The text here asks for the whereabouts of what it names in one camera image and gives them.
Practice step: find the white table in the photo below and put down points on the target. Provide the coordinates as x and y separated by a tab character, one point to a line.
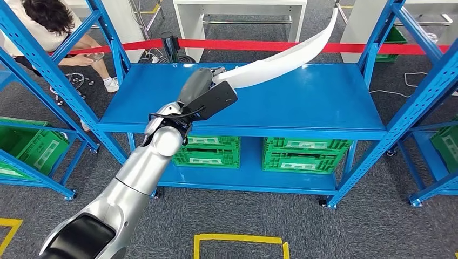
239	3
352	35

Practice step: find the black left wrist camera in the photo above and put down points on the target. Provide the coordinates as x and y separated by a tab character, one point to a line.
214	100

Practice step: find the green plastic crate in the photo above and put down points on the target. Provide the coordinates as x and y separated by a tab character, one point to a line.
447	146
395	37
35	150
304	157
211	157

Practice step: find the red barrier belt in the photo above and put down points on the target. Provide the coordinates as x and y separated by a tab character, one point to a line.
250	45

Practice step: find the silver black robot left arm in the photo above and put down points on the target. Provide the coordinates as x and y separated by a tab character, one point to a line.
136	178

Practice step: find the person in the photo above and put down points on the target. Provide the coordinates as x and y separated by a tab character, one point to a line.
28	28

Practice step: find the chrome chair base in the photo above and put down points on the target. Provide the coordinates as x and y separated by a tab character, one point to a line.
73	80

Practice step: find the chrome tube frame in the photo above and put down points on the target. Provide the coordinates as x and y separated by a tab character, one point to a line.
341	12
145	18

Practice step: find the blue metal shelf rack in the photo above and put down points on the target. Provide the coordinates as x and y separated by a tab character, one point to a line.
304	100
4	78
425	157

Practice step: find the white cabinet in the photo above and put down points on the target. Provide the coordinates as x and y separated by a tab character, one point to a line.
132	25

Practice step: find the black stanchion post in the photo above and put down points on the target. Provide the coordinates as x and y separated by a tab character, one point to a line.
170	46

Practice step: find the grey phone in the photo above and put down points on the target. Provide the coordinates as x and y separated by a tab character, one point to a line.
95	57

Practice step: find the yellow floor tape square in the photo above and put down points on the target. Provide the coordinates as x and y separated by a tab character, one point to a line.
236	238

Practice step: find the white curved plastic part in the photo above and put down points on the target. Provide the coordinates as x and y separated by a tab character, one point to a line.
279	64

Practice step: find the white power adapter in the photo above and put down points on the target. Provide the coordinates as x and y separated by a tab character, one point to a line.
155	59

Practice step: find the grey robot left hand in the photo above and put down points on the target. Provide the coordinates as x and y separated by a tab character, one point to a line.
196	84

